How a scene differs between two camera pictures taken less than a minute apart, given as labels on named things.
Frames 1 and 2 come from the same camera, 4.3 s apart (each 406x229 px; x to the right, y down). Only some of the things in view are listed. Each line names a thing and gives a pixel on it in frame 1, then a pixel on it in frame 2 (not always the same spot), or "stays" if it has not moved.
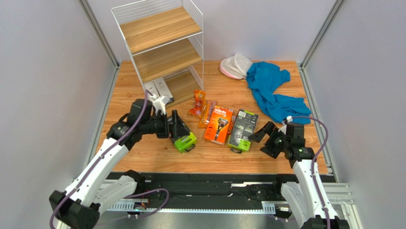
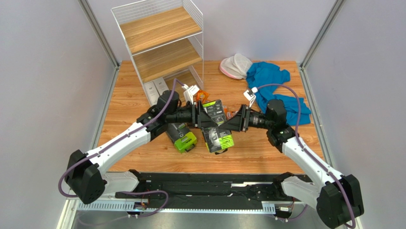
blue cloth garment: [264, 79] stays
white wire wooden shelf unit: [165, 40] stays
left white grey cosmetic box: [150, 87] stays
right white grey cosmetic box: [163, 89] stays
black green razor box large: [244, 125] to [217, 138]
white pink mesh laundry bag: [236, 66] stays
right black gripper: [273, 145] to [244, 118]
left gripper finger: [179, 129] to [204, 119]
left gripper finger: [170, 126] to [193, 115]
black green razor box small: [185, 140] stays
